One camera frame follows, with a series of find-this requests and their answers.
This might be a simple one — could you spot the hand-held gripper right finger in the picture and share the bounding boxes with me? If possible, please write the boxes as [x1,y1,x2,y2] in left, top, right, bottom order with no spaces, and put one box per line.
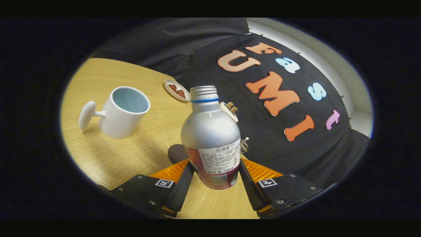
[239,158,324,217]

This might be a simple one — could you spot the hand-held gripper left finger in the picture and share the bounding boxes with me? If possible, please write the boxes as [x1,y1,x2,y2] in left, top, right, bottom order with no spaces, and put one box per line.
[110,159,195,218]

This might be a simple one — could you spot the silver juice bottle red label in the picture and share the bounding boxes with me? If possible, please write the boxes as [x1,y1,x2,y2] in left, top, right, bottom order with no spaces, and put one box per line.
[181,86,241,190]

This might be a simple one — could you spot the white cup with knob handle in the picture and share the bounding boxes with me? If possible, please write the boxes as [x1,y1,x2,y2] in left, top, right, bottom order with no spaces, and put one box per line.
[78,86,151,139]

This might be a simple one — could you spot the wooden table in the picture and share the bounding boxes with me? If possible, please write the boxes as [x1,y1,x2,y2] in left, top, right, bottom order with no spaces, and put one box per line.
[60,58,260,219]

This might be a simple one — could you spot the small white tray with snacks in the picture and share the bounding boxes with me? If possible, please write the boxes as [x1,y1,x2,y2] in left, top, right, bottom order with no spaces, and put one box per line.
[220,101,239,123]

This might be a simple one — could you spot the small white plate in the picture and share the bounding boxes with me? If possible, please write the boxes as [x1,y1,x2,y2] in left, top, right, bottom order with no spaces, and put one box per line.
[163,79,191,102]

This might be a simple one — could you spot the red food pieces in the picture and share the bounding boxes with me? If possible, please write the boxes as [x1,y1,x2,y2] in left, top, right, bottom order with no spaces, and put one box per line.
[168,84,186,98]

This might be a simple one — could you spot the black backdrop cloth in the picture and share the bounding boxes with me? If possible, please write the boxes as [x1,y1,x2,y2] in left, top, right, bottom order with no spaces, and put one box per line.
[89,17,370,191]

